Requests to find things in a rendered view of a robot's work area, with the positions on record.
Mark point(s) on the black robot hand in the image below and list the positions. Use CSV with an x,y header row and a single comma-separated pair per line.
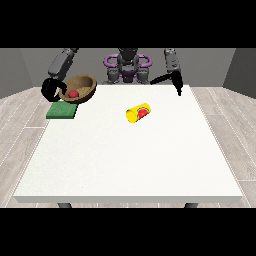
x,y
50,89
173,81

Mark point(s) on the brown wooden bowl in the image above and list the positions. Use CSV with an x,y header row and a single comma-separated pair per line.
x,y
81,87

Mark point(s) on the small red ball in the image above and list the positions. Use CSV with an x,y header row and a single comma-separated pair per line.
x,y
73,94

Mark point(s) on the green square pad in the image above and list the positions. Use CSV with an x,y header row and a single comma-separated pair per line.
x,y
62,110

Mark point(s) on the yellow cup with melon print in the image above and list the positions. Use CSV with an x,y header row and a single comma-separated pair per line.
x,y
138,112

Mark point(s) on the grey robot trunk purple rings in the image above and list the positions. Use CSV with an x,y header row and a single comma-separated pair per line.
x,y
127,68

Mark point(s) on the dark table leg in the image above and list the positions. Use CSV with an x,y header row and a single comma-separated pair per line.
x,y
64,205
191,205

